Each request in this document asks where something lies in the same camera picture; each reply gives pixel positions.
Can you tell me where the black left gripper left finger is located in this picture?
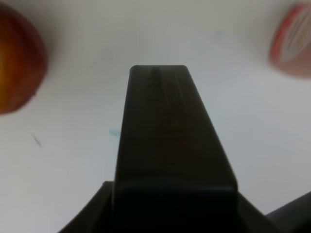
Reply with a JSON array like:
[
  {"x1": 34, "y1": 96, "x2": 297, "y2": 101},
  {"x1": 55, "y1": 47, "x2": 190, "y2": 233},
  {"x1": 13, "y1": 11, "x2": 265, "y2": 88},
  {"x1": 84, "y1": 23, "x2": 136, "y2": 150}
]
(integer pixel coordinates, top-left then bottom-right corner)
[{"x1": 63, "y1": 66, "x2": 277, "y2": 233}]

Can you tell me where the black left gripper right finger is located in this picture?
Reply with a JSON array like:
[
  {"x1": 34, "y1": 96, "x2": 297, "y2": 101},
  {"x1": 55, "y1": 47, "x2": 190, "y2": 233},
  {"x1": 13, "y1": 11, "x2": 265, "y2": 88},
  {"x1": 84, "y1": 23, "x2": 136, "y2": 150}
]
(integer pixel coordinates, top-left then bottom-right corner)
[{"x1": 266, "y1": 192, "x2": 311, "y2": 233}]

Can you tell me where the orange tangerine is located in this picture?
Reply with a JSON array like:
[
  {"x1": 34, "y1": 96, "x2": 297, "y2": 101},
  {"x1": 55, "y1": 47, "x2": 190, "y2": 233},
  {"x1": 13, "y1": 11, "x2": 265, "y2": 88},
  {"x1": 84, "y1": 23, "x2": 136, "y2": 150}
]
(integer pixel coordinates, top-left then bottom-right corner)
[{"x1": 269, "y1": 0, "x2": 311, "y2": 77}]

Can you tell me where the red yellow apple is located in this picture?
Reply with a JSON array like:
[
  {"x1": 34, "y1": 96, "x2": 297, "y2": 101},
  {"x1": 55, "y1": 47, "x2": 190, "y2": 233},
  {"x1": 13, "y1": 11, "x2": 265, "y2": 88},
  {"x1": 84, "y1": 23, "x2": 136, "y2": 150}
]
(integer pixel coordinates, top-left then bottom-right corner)
[{"x1": 0, "y1": 3, "x2": 48, "y2": 114}]

